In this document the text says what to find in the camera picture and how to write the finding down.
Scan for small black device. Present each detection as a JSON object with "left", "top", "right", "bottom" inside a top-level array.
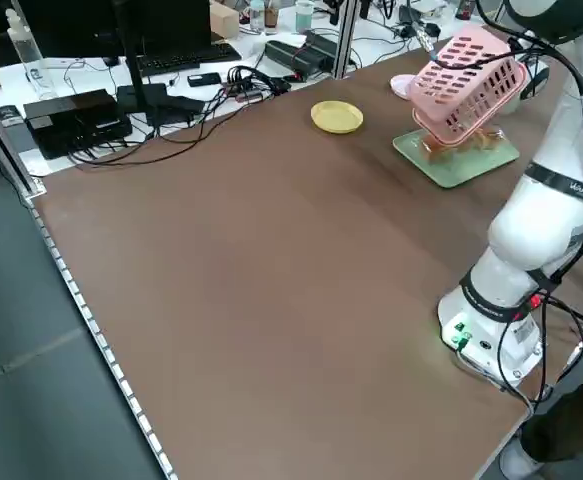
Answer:
[{"left": 0, "top": 103, "right": 25, "bottom": 127}]

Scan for white desk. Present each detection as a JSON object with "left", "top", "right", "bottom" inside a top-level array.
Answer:
[{"left": 0, "top": 0, "right": 477, "bottom": 179}]

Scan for clear plastic bottle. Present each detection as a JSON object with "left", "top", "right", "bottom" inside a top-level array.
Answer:
[{"left": 5, "top": 8, "right": 56, "bottom": 100}]

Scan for person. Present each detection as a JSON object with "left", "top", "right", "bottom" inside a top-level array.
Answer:
[{"left": 499, "top": 367, "right": 583, "bottom": 480}]

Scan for brown cardboard box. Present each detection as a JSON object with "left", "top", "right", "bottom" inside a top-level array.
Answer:
[{"left": 209, "top": 1, "right": 241, "bottom": 39}]

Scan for small pink slotted basket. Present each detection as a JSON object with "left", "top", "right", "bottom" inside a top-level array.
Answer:
[{"left": 409, "top": 27, "right": 528, "bottom": 150}]

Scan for small clear bottle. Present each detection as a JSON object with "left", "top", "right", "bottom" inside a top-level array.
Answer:
[{"left": 248, "top": 0, "right": 265, "bottom": 34}]

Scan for black power supply brick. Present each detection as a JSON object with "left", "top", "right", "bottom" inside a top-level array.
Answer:
[
  {"left": 264, "top": 39, "right": 325, "bottom": 81},
  {"left": 303, "top": 29, "right": 341, "bottom": 69}
]

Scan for black cable with silver connector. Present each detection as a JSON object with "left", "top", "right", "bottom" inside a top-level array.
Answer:
[{"left": 405, "top": 0, "right": 515, "bottom": 69}]

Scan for tangled black desk cables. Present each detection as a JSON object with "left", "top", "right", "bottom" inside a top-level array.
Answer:
[{"left": 65, "top": 64, "right": 293, "bottom": 169}]

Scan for yellow round plate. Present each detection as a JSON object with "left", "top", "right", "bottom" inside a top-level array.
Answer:
[{"left": 310, "top": 100, "right": 365, "bottom": 135}]

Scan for black phone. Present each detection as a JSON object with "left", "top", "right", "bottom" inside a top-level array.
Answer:
[{"left": 186, "top": 72, "right": 221, "bottom": 88}]

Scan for aluminium frame post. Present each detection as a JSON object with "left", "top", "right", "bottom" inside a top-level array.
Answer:
[{"left": 0, "top": 79, "right": 47, "bottom": 199}]

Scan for white round plate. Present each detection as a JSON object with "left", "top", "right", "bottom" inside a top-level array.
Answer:
[{"left": 389, "top": 73, "right": 418, "bottom": 102}]

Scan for black power adapter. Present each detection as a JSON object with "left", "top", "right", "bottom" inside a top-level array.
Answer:
[{"left": 395, "top": 7, "right": 442, "bottom": 40}]

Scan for black computer monitor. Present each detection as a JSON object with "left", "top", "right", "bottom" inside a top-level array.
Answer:
[{"left": 18, "top": 0, "right": 213, "bottom": 60}]

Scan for aluminium camera post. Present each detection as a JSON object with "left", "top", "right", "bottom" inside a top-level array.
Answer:
[{"left": 329, "top": 0, "right": 358, "bottom": 81}]

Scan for black keyboard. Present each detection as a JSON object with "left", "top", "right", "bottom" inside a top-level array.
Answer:
[{"left": 135, "top": 42, "right": 243, "bottom": 77}]

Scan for black box device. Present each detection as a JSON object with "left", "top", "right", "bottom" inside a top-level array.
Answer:
[{"left": 23, "top": 88, "right": 133, "bottom": 161}]

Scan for aluminium table edge rail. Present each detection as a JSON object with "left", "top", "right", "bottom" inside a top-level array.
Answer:
[{"left": 24, "top": 194, "right": 178, "bottom": 480}]

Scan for black monitor stand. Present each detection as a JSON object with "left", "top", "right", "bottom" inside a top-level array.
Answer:
[{"left": 113, "top": 0, "right": 169, "bottom": 127}]

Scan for green rectangular tray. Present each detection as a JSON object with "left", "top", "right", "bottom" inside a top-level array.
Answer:
[{"left": 392, "top": 127, "right": 521, "bottom": 190}]

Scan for pale green mug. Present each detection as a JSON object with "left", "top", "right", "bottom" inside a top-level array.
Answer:
[{"left": 294, "top": 0, "right": 316, "bottom": 32}]

